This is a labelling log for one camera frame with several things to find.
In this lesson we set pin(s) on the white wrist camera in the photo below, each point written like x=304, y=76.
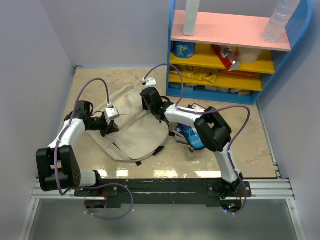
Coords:
x=149, y=82
x=111, y=113

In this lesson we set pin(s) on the blue pencil case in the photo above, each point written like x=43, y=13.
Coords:
x=191, y=136

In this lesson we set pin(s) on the beige canvas backpack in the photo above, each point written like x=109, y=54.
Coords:
x=140, y=134

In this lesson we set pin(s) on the white tall bottle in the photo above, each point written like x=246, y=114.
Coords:
x=190, y=19

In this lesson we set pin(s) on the blue round can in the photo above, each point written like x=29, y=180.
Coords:
x=183, y=50

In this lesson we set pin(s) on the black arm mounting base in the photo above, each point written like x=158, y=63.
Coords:
x=166, y=191

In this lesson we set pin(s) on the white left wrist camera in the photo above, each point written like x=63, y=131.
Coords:
x=111, y=113

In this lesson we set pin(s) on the red snack carton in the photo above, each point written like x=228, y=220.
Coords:
x=226, y=56

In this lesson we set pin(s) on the dark blue bottom book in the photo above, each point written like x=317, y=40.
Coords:
x=180, y=137

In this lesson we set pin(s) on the yellow chips bag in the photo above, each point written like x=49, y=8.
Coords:
x=194, y=72

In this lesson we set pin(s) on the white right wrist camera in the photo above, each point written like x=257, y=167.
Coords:
x=149, y=82

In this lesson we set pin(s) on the blue shelf unit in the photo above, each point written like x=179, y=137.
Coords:
x=233, y=31

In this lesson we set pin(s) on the red flat box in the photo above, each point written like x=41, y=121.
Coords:
x=237, y=73

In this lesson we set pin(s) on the white cup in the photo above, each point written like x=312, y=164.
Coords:
x=247, y=55

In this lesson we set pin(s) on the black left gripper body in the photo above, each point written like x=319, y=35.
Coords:
x=98, y=123

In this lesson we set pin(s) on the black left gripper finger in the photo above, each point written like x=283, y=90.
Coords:
x=104, y=131
x=112, y=127

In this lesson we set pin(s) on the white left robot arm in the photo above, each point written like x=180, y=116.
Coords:
x=57, y=165

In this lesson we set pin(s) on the clear plastic water bottle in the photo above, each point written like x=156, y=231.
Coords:
x=279, y=19

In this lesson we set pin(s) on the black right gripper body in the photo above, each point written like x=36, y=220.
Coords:
x=152, y=109

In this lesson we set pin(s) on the aluminium rail frame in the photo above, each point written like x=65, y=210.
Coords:
x=262, y=189

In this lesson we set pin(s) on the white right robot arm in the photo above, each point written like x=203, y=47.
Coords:
x=210, y=126

